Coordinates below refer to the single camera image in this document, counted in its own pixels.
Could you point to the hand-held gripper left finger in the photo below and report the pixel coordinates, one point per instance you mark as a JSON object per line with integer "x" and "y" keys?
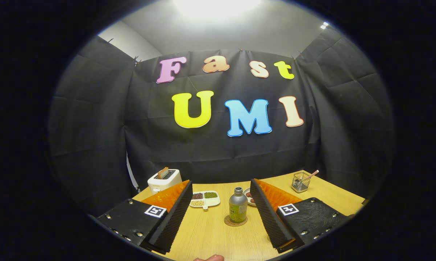
{"x": 172, "y": 221}

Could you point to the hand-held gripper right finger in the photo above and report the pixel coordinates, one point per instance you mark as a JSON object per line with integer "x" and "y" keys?
{"x": 270, "y": 217}

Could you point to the silver bottle with green label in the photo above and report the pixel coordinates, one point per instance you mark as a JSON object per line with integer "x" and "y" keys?
{"x": 237, "y": 208}

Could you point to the round wooden coaster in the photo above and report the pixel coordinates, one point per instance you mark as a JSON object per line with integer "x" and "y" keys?
{"x": 229, "y": 222}

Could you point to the white round plate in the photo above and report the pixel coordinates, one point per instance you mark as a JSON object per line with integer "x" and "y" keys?
{"x": 245, "y": 198}

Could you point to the white toaster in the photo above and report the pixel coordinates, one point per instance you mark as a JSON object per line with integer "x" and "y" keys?
{"x": 160, "y": 185}

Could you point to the wooden table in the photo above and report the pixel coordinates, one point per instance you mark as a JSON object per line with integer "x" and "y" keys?
{"x": 210, "y": 235}

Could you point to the white divided dish with beans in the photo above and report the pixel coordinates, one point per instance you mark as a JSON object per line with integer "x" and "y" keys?
{"x": 212, "y": 202}

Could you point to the toast slice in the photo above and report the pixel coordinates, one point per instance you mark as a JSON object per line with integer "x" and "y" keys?
{"x": 163, "y": 173}

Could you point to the pink stick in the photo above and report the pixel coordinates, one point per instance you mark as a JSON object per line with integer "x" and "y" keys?
{"x": 314, "y": 173}

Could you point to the black backdrop cloth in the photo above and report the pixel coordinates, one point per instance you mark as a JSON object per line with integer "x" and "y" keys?
{"x": 221, "y": 152}

